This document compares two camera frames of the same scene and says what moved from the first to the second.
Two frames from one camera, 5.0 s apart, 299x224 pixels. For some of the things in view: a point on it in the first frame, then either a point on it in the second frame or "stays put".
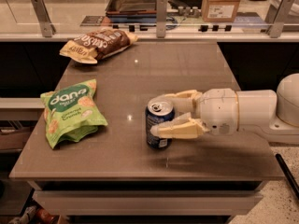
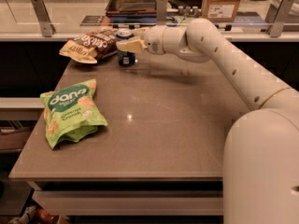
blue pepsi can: x=159 y=109 to x=126 y=60
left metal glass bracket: x=48 y=28 stays put
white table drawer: x=148 y=203 stays put
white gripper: x=219 y=110 to x=153 y=41
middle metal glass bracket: x=161 y=16 stays put
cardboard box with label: x=220 y=3 stays put
